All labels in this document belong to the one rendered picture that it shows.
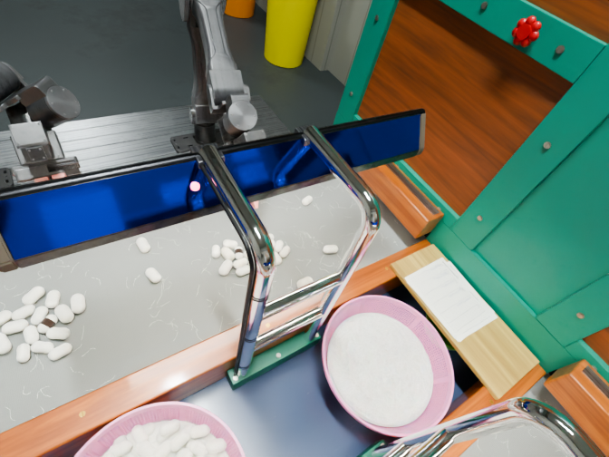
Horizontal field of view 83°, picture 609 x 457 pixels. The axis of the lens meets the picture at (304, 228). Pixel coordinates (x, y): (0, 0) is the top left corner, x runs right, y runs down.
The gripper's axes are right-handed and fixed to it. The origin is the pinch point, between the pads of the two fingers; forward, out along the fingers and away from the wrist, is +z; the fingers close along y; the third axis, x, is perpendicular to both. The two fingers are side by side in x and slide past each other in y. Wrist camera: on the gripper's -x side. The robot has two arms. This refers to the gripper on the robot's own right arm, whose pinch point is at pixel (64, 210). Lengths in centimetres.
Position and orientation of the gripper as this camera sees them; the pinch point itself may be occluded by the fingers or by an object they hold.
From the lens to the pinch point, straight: 80.5
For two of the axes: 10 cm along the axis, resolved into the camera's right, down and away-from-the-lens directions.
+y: 8.3, -3.1, 4.7
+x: -5.0, 0.0, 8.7
